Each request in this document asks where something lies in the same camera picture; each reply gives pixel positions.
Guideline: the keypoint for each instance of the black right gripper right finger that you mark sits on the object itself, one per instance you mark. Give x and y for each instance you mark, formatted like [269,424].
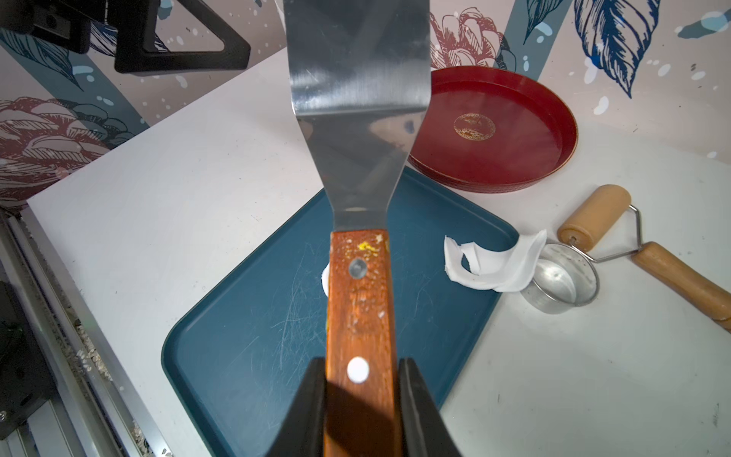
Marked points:
[425,433]

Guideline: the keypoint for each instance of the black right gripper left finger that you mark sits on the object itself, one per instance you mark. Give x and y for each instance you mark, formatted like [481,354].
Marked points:
[302,431]

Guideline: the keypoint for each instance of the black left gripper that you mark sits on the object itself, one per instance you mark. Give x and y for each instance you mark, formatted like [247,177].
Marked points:
[126,28]

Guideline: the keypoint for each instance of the teal cutting board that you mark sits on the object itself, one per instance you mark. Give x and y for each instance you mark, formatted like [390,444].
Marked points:
[237,358]

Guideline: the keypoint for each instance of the round cut dough wrapper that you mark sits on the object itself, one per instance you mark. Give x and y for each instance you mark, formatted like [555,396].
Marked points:
[325,280]

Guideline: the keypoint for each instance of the white dough piece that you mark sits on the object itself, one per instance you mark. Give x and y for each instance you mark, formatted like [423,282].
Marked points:
[475,267]

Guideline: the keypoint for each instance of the metal spatula wooden handle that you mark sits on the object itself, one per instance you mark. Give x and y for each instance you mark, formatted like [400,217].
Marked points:
[360,82]

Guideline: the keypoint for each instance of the wooden dough roller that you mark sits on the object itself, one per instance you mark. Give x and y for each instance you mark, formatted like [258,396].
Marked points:
[610,205]

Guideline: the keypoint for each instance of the red round tray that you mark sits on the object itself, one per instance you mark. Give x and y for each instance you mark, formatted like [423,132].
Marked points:
[492,131]

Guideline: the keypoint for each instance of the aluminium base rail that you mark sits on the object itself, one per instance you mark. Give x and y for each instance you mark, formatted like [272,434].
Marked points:
[95,410]

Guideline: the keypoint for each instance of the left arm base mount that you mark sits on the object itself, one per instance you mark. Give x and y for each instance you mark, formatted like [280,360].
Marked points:
[26,381]

